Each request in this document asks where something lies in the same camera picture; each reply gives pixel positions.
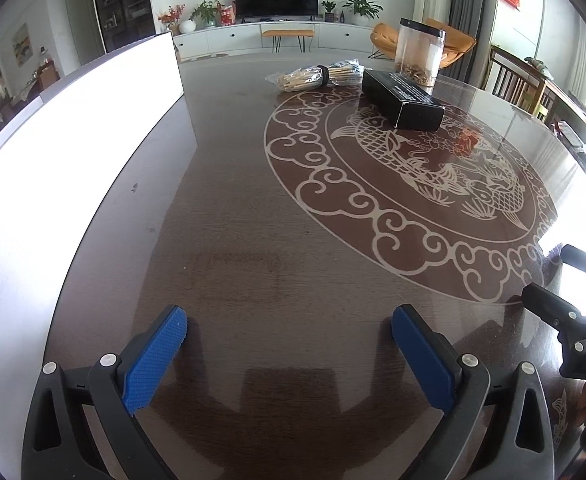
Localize wooden dining chair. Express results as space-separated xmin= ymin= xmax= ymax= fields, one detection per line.
xmin=482 ymin=46 xmax=586 ymax=142

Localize black rectangular box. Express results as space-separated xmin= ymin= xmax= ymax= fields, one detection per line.
xmin=361 ymin=68 xmax=445 ymax=132

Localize clear plastic jar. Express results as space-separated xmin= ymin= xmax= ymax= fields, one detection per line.
xmin=395 ymin=18 xmax=445 ymax=88

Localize orange lounge chair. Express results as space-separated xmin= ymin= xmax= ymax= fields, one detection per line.
xmin=370 ymin=18 xmax=476 ymax=68

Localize bag of wooden sticks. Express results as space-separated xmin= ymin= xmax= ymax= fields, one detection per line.
xmin=266 ymin=60 xmax=365 ymax=92

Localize green potted plant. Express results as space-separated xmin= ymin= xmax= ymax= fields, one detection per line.
xmin=343 ymin=0 xmax=384 ymax=25

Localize white tv cabinet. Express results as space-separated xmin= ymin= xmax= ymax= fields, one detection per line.
xmin=173 ymin=21 xmax=377 ymax=62

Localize red flowers white vase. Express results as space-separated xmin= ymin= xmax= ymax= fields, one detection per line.
xmin=157 ymin=3 xmax=197 ymax=36

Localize wooden bench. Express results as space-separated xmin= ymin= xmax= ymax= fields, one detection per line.
xmin=261 ymin=28 xmax=315 ymax=53

